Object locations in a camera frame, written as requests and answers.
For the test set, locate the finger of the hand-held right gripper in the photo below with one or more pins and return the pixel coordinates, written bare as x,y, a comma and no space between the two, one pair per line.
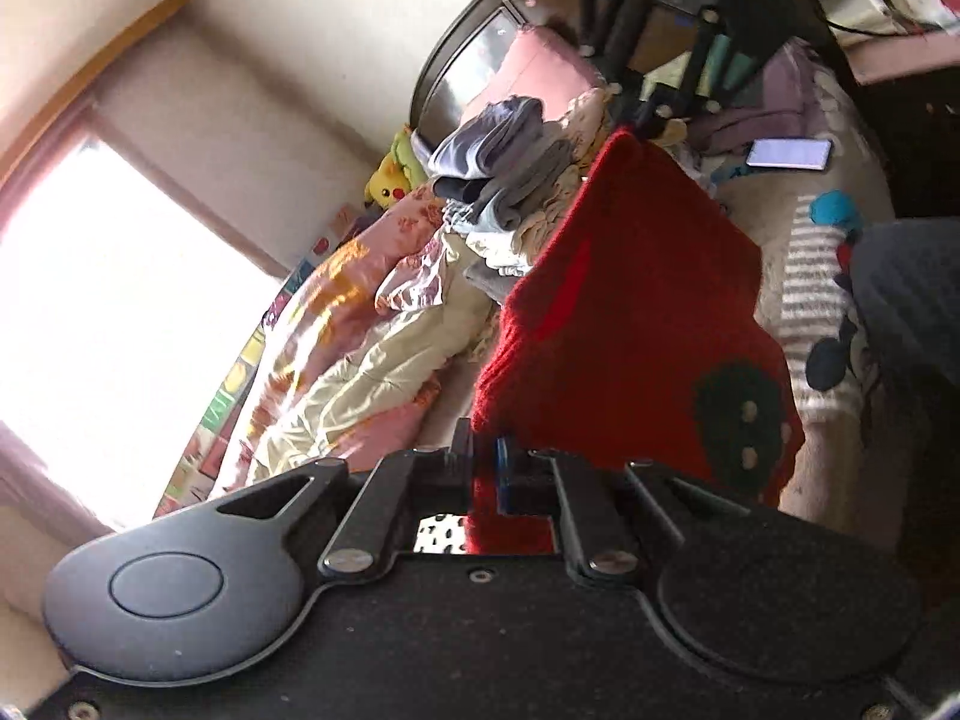
630,37
694,60

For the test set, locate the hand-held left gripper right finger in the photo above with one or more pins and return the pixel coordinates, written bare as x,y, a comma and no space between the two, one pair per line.
510,472

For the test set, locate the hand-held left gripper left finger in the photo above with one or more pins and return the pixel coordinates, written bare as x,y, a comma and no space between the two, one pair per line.
459,457

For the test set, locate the red knitted sweater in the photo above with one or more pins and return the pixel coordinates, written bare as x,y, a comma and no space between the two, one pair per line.
637,277

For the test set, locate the purple garment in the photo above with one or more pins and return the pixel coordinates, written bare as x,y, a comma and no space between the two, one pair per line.
780,97

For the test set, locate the pink pillow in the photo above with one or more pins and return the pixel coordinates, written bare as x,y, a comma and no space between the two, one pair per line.
536,67

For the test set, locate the cream folded garment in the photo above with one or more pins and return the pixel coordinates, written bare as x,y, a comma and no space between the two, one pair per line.
577,127

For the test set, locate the black smartphone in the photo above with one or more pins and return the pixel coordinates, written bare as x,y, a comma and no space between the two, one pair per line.
789,154

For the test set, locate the floral pink and cream quilt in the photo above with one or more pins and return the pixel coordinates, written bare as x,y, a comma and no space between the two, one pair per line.
360,360

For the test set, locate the blue-grey folded garment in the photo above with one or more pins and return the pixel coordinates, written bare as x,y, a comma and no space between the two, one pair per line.
495,131

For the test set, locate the dark wooden headboard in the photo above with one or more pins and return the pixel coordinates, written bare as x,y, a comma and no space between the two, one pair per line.
465,75

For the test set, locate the grey folded garment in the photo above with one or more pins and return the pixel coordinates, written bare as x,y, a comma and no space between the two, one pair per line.
525,180

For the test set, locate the dark bedside desk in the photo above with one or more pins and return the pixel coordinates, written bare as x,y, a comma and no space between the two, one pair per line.
922,135

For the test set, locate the white patterned folded garment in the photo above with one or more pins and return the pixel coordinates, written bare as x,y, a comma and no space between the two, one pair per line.
487,244

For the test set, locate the colourful patchwork mat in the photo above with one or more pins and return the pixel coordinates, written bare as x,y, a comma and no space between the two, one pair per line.
225,390

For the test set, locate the yellow plush toy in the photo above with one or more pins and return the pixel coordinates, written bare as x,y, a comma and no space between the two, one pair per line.
390,180

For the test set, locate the person's dark trouser leg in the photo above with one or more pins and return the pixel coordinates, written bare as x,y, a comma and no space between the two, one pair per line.
915,300

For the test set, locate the bright window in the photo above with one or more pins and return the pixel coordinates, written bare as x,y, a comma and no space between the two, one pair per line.
112,315

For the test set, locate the wooden window trim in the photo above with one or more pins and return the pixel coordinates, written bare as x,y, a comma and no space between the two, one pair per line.
97,67

